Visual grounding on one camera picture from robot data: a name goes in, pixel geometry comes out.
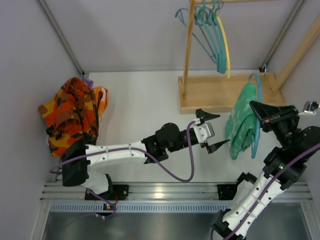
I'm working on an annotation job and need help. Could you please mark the green trousers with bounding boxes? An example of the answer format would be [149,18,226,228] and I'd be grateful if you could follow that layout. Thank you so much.
[224,82,257,160]

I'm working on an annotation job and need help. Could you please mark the blue hanger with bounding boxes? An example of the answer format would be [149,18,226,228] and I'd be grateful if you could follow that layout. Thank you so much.
[247,72,263,160]

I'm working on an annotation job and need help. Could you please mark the yellow hanger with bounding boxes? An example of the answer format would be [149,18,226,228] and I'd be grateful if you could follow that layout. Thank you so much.
[215,0,231,79]

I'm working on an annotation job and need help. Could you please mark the purple trousers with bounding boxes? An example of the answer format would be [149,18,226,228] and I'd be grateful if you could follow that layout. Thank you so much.
[81,77,94,89]

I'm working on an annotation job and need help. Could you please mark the orange camouflage trousers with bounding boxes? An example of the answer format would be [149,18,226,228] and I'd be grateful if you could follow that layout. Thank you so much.
[38,77,99,157]

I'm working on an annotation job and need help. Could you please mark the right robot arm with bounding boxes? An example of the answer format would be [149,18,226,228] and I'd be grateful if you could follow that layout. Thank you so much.
[211,101,320,240]

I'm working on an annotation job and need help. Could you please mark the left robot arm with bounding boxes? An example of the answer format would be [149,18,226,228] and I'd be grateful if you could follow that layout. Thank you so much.
[60,109,228,195]

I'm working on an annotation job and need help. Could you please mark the empty teal hanger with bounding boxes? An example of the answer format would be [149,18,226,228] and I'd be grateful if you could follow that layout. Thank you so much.
[196,0,218,72]
[174,0,218,66]

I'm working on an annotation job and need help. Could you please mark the wooden clothes rack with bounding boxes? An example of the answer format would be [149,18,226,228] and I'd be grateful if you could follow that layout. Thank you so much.
[178,0,320,114]

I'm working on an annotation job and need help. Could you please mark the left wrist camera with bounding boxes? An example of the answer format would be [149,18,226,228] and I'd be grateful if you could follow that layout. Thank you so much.
[192,120,216,144]

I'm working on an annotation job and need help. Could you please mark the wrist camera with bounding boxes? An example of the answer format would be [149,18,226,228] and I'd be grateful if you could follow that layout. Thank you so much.
[192,120,216,144]
[299,101,320,116]

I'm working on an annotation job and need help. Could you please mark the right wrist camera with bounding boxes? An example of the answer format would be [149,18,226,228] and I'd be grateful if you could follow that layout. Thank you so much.
[299,101,320,116]

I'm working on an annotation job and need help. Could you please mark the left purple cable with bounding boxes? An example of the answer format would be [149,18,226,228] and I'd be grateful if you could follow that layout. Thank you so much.
[49,121,202,217]

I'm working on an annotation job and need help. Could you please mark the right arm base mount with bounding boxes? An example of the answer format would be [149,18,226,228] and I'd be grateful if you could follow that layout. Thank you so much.
[217,183,237,201]

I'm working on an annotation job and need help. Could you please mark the right aluminium frame post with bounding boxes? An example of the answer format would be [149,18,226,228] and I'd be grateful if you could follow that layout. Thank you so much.
[258,0,306,73]

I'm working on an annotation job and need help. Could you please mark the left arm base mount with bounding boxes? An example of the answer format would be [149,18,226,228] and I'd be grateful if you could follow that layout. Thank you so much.
[99,184,129,201]

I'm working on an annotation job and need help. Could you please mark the grey slotted cable duct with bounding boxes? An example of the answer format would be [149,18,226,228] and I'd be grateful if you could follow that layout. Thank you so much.
[50,201,230,213]

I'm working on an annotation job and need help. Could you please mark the aluminium mounting rail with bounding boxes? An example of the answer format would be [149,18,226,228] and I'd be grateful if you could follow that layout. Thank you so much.
[41,181,313,201]

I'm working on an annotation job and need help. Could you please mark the aluminium corner frame post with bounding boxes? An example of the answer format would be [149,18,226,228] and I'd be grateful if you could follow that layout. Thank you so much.
[35,0,86,76]

